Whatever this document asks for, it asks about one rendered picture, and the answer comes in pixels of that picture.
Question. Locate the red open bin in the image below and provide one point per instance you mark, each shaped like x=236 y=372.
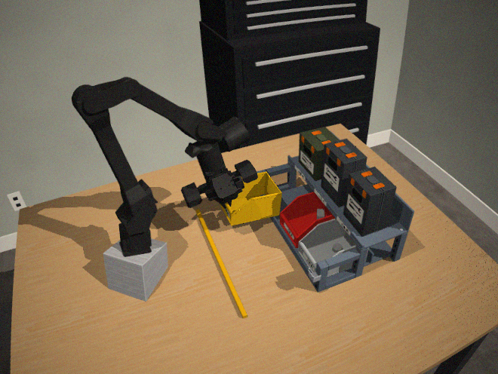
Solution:
x=300 y=213

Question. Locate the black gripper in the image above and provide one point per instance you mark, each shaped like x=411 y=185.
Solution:
x=192 y=194

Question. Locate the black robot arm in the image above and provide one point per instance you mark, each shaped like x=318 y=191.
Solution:
x=138 y=207

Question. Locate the yellow long thin bar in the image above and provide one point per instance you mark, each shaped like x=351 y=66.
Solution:
x=222 y=267

